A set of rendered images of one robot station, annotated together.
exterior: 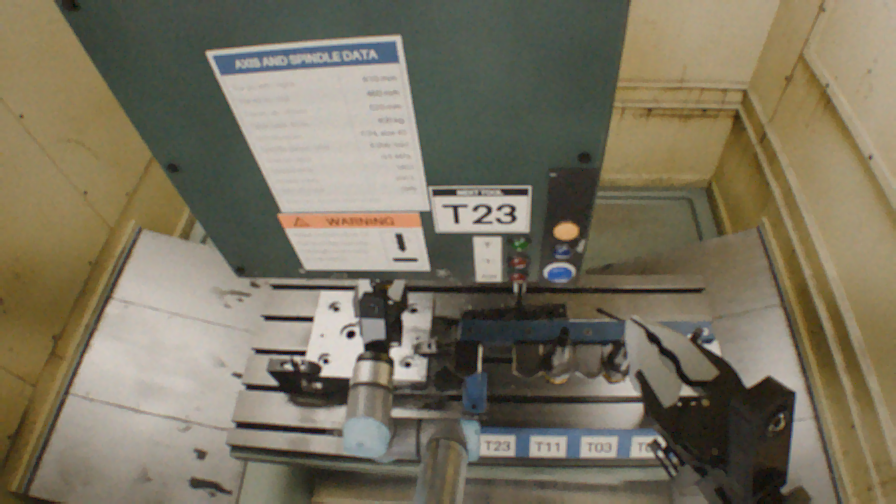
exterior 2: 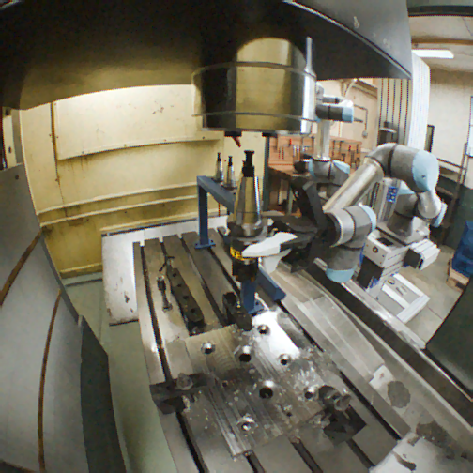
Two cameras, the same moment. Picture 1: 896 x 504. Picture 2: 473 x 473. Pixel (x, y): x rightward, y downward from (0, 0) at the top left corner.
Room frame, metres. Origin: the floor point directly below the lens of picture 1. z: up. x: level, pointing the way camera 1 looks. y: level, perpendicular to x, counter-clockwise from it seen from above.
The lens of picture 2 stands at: (0.78, 0.37, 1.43)
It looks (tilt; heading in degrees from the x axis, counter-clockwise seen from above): 28 degrees down; 234
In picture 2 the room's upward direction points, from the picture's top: 2 degrees clockwise
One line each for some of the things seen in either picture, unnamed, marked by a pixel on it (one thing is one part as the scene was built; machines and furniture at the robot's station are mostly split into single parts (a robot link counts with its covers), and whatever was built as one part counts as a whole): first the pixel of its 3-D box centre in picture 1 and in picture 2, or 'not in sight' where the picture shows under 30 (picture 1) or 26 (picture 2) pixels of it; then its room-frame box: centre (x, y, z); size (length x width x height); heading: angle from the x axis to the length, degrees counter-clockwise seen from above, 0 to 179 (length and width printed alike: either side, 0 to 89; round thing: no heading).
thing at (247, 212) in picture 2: not in sight; (248, 198); (0.59, 0.13, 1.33); 0.04 x 0.04 x 0.07
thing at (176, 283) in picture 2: (513, 320); (183, 298); (0.62, -0.14, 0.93); 0.26 x 0.05 x 0.06; 85
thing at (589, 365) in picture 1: (589, 361); not in sight; (0.37, -0.22, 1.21); 0.07 x 0.05 x 0.01; 170
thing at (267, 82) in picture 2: not in sight; (253, 87); (0.59, 0.13, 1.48); 0.16 x 0.16 x 0.12
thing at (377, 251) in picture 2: not in sight; (393, 245); (-0.39, 0.16, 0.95); 0.40 x 0.13 x 0.09; 167
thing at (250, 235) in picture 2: not in sight; (247, 227); (0.59, 0.13, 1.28); 0.06 x 0.06 x 0.03
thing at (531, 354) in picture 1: (527, 360); not in sight; (0.39, -0.11, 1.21); 0.07 x 0.05 x 0.01; 170
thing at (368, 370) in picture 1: (374, 377); (332, 227); (0.38, 0.16, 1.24); 0.08 x 0.05 x 0.08; 81
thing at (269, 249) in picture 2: (368, 288); (269, 257); (0.57, 0.16, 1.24); 0.09 x 0.03 x 0.06; 4
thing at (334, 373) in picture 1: (371, 337); (254, 377); (0.61, 0.21, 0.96); 0.29 x 0.23 x 0.05; 80
